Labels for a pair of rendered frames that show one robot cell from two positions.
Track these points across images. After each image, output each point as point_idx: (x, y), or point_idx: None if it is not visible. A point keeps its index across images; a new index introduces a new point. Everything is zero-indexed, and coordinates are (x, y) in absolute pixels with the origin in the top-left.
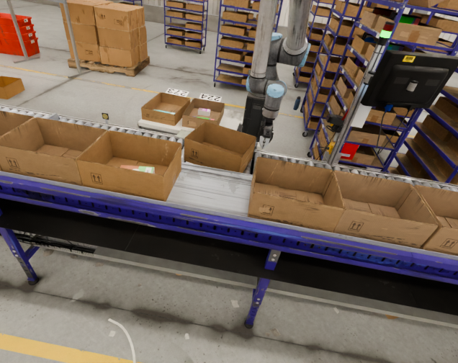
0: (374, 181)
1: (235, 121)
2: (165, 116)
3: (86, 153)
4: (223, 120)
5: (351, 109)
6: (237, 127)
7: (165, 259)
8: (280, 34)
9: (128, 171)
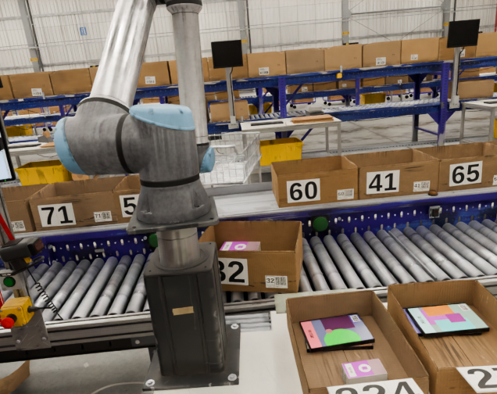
0: (66, 201)
1: (255, 391)
2: (409, 290)
3: (345, 160)
4: (291, 380)
5: (7, 210)
6: (241, 365)
7: None
8: (137, 105)
9: (298, 161)
